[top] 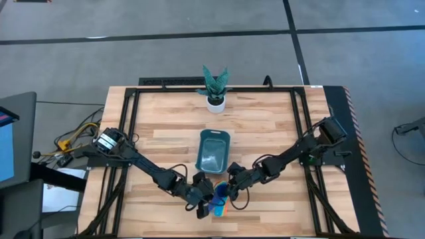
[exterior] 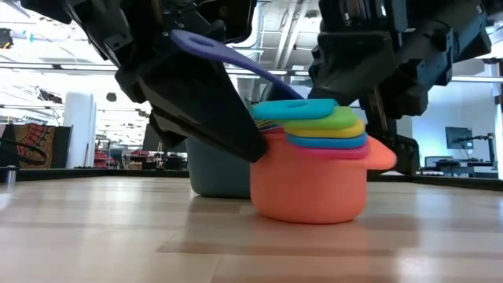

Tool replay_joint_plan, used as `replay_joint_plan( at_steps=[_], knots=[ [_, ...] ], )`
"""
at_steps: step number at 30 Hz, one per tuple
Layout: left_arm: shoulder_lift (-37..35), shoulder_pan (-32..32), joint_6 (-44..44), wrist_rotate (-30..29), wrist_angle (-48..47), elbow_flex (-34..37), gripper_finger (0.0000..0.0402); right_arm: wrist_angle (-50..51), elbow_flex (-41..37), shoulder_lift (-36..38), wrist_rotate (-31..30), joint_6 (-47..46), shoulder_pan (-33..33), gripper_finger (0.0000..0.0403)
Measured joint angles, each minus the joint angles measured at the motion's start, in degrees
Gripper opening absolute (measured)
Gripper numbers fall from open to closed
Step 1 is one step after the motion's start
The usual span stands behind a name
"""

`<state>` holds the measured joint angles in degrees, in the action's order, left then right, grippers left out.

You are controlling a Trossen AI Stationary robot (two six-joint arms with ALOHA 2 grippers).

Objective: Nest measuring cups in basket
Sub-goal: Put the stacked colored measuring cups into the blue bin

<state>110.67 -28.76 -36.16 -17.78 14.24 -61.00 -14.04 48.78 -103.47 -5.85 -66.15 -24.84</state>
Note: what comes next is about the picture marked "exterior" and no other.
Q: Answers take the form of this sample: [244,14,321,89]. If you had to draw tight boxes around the patterned red cloth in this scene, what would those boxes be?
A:
[13,123,57,171]

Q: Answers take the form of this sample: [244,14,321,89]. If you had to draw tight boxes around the purple measuring cup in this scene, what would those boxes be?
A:
[170,28,304,101]

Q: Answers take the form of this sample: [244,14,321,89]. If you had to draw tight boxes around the cyan measuring cup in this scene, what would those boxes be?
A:
[251,98,340,121]

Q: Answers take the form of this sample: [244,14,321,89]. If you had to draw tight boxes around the teal plastic basket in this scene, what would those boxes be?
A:
[185,136,253,199]

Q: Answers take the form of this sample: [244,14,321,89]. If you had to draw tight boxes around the background computer monitor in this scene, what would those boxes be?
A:
[444,126,475,151]

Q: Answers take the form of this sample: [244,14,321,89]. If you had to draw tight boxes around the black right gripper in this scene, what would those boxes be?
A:
[308,0,493,176]

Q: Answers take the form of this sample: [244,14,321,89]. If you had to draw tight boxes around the black curved cable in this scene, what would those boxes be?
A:
[0,137,49,167]

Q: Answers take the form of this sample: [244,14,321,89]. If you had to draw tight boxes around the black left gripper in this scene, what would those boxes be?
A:
[21,0,269,164]

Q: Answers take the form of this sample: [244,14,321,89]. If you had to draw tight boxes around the green measuring cup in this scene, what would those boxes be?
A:
[270,105,359,130]

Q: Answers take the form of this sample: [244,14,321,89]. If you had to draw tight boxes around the orange measuring cup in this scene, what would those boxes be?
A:
[249,131,398,226]

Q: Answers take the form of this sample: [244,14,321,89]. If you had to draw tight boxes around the blue measuring cup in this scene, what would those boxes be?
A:
[285,132,369,150]

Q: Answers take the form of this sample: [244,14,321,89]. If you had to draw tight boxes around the yellow measuring cup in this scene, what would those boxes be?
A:
[281,119,367,139]

